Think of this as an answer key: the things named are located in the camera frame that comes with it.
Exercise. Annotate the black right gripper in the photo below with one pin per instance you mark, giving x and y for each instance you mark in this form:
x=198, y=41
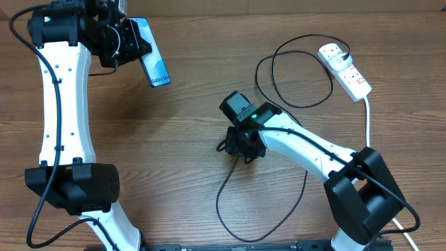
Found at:
x=235, y=148

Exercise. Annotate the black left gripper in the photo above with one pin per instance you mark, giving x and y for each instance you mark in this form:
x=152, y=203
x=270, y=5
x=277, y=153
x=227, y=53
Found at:
x=136, y=47

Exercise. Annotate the blue Galaxy smartphone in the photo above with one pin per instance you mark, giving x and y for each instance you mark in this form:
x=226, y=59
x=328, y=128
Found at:
x=152, y=63

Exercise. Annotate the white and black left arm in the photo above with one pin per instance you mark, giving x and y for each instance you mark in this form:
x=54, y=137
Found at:
x=65, y=35

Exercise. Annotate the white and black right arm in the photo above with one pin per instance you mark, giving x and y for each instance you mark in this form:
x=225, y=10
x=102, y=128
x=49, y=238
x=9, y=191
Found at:
x=362, y=194

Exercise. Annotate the white charger plug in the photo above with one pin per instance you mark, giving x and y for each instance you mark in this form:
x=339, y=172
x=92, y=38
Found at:
x=340, y=62

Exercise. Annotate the white power strip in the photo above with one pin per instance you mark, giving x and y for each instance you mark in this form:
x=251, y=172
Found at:
x=350, y=79

